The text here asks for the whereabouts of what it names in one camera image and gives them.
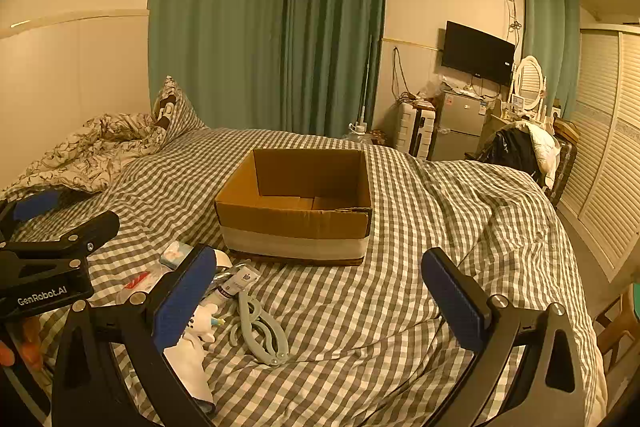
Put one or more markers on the black jacket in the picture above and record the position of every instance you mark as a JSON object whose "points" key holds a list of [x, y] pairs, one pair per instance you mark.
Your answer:
{"points": [[507, 152]]}

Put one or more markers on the oval white mirror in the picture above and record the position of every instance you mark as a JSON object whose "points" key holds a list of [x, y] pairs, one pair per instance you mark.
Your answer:
{"points": [[528, 79]]}

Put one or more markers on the person's left hand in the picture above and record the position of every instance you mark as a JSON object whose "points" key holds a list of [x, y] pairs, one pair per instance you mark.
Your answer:
{"points": [[31, 344]]}

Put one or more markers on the mop pole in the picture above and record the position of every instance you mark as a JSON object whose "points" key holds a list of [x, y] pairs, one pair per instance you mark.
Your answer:
{"points": [[367, 77]]}

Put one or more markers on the white louvred wardrobe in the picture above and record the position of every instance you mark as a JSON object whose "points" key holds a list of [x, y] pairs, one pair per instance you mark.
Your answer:
{"points": [[610, 132]]}

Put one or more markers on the clear water jug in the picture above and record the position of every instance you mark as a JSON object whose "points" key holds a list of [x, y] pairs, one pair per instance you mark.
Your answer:
{"points": [[362, 138]]}

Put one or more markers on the narrow green curtain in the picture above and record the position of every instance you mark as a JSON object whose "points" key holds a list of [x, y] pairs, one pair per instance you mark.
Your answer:
{"points": [[547, 32]]}

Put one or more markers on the floral blanket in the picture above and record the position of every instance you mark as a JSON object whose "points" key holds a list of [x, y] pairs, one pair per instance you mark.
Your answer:
{"points": [[90, 147]]}

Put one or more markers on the white jacket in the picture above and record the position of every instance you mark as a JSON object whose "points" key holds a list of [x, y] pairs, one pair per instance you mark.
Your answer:
{"points": [[545, 147]]}

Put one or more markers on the white cup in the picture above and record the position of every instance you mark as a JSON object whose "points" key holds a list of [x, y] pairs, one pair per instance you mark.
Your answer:
{"points": [[223, 260]]}

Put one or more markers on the black wall television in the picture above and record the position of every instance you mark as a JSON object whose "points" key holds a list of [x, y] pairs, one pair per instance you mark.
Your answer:
{"points": [[477, 52]]}

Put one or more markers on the wooden chair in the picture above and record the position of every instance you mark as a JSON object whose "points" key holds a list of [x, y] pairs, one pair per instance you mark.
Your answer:
{"points": [[620, 332]]}

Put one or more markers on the silver fridge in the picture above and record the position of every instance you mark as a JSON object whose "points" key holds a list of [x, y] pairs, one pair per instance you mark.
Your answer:
{"points": [[457, 124]]}

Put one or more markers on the white dressing table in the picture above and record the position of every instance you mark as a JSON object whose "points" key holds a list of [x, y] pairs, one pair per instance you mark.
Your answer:
{"points": [[495, 117]]}

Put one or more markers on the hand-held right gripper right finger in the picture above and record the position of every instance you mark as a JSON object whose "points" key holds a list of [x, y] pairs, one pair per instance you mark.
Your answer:
{"points": [[452, 302]]}

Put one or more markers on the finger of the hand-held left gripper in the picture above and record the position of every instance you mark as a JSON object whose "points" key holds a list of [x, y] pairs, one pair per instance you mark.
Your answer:
{"points": [[35, 204], [95, 227]]}

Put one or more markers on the wide green curtain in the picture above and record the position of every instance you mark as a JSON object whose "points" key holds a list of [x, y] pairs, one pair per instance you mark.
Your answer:
{"points": [[215, 17]]}

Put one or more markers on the white plush toy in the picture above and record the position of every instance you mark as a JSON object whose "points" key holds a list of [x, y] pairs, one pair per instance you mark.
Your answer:
{"points": [[200, 322]]}

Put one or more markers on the white suitcase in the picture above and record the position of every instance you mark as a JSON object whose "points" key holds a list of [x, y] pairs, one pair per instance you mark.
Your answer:
{"points": [[410, 127]]}

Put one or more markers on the dark checked suitcase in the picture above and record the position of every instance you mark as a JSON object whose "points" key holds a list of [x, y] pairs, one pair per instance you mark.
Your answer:
{"points": [[564, 172]]}

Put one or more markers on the green object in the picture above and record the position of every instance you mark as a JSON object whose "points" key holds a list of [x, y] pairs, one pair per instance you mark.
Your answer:
{"points": [[635, 307]]}

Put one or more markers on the white printed tube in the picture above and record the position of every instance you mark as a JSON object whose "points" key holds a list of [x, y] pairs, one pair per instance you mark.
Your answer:
{"points": [[222, 294]]}

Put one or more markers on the blue and white packet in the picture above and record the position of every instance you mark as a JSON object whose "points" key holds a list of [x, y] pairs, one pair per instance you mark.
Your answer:
{"points": [[175, 254]]}

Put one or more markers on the clear packet with red print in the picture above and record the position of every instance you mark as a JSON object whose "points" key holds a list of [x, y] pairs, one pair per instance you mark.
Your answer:
{"points": [[140, 284]]}

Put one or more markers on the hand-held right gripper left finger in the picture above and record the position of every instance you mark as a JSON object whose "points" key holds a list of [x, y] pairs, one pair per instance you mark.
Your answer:
{"points": [[182, 302]]}

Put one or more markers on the checked pillow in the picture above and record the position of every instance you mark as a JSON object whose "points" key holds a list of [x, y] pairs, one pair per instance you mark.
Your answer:
{"points": [[180, 112]]}

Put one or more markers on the cardboard box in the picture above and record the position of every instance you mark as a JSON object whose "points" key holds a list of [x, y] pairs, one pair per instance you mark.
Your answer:
{"points": [[300, 242]]}

